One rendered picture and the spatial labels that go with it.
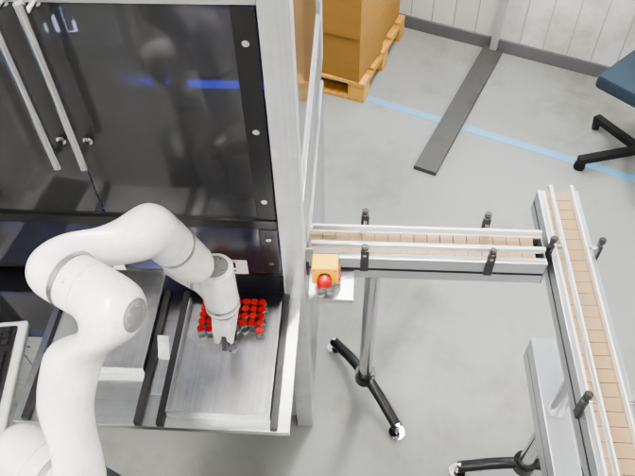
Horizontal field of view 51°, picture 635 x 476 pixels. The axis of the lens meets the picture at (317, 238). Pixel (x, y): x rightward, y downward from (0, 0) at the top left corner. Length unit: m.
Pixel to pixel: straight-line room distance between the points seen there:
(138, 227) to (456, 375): 1.87
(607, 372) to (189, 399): 1.06
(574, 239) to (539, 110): 1.99
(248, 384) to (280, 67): 0.84
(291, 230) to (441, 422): 1.29
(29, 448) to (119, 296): 0.39
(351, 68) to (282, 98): 2.41
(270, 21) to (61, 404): 0.77
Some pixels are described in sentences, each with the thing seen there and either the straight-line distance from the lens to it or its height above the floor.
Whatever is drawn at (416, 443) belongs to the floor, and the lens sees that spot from 2.66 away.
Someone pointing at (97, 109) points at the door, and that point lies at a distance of 1.50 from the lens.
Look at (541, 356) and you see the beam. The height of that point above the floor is 0.55.
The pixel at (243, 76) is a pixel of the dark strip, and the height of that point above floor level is 1.64.
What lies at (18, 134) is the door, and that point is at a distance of 1.63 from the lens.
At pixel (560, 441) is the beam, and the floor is 0.55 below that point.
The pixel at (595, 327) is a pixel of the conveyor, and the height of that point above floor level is 0.93.
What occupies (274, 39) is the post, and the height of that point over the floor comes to 1.73.
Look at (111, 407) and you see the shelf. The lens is 1.82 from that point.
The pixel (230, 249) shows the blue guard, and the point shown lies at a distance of 1.75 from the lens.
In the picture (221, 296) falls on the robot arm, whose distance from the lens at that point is 1.53.
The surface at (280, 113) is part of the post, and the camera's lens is 1.40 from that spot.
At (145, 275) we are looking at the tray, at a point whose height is 0.88.
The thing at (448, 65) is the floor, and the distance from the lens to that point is 4.21.
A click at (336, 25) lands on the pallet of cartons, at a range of 3.65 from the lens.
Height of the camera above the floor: 2.45
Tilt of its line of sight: 51 degrees down
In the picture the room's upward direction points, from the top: 2 degrees counter-clockwise
